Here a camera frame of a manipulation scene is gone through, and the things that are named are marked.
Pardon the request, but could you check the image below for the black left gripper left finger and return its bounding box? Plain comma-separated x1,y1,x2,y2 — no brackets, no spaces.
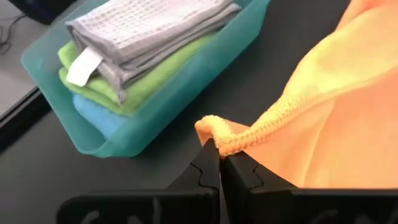
167,138,221,224

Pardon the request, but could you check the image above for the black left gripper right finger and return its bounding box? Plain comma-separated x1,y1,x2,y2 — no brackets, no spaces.
220,151,300,224

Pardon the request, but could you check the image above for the teal plastic bin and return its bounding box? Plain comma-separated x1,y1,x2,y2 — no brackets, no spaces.
20,0,272,159

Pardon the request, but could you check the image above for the sky blue microfiber towel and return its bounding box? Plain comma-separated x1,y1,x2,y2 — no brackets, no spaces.
72,92,129,140

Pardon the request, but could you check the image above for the lime green microfiber towel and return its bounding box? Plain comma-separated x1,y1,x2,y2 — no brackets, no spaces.
57,30,219,118

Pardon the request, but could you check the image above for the orange microfiber towel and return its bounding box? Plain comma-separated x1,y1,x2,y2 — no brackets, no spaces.
194,0,398,190

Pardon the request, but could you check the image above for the grey waffle-weave towel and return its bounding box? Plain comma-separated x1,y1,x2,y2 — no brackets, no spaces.
64,0,243,105

